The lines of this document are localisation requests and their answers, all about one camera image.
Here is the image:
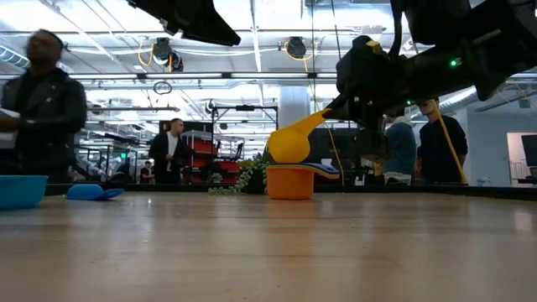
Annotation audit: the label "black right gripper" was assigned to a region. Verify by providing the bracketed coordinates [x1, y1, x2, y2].
[325, 34, 414, 163]

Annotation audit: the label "black ceiling cable reel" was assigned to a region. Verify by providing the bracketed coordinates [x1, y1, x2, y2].
[285, 36, 307, 60]
[151, 37, 185, 73]

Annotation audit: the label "small blue measuring cup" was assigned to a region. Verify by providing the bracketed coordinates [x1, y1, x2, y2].
[66, 184, 125, 201]

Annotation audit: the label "yellow measuring cup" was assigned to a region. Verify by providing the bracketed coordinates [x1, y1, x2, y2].
[267, 107, 333, 164]

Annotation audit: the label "thin black hanging cable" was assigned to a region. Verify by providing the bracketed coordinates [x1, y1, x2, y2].
[330, 0, 343, 64]

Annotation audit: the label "potted succulent plant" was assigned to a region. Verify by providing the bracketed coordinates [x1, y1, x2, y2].
[208, 146, 272, 196]

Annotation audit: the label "navy blue measuring cup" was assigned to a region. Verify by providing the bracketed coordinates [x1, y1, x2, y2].
[268, 162, 340, 177]

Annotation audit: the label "orange measuring cup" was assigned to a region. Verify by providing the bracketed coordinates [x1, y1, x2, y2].
[266, 164, 315, 200]

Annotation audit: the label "black display panel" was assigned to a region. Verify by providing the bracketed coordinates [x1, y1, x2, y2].
[310, 125, 362, 169]

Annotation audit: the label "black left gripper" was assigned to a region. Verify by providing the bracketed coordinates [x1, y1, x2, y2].
[128, 0, 242, 47]

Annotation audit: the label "black monitor on stand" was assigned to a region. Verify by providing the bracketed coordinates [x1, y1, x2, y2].
[159, 120, 214, 134]

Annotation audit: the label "long LED light bar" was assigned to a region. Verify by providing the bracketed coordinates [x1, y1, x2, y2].
[69, 72, 349, 81]

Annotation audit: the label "thick yellow hanging cable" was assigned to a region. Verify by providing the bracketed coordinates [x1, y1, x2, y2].
[430, 99, 469, 185]

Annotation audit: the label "black wall screen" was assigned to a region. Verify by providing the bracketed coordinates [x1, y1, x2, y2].
[521, 133, 537, 168]

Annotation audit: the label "person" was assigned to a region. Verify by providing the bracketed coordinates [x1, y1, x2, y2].
[383, 115, 418, 186]
[148, 117, 189, 185]
[0, 28, 88, 180]
[139, 160, 154, 185]
[414, 96, 469, 185]

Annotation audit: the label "teal measuring cup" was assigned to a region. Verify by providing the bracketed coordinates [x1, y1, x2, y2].
[0, 174, 50, 211]

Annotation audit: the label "green measuring cup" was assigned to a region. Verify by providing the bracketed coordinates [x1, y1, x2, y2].
[293, 165, 340, 180]

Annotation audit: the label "black gantry frame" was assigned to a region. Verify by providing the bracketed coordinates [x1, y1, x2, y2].
[211, 105, 279, 169]

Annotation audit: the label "red tool cart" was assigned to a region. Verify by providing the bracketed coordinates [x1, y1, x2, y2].
[184, 140, 242, 185]

